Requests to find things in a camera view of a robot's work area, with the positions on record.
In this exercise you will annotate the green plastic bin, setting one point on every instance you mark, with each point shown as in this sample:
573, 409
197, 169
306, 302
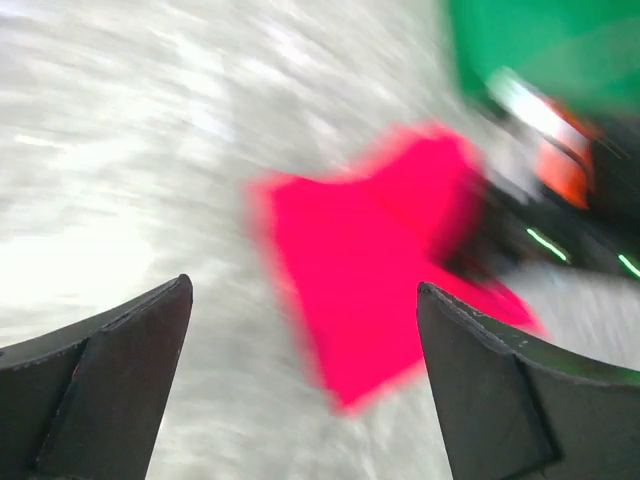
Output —
583, 54

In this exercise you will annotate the folded orange t shirt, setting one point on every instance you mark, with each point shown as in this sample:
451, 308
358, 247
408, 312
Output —
564, 163

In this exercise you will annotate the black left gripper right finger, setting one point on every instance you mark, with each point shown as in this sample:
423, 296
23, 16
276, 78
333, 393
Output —
513, 406

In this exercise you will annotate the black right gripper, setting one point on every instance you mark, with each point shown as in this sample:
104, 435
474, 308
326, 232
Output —
522, 219

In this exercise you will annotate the crimson red t shirt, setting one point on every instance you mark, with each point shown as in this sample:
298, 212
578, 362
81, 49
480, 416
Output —
347, 251

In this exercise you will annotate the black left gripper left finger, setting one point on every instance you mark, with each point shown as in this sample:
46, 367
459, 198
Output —
86, 401

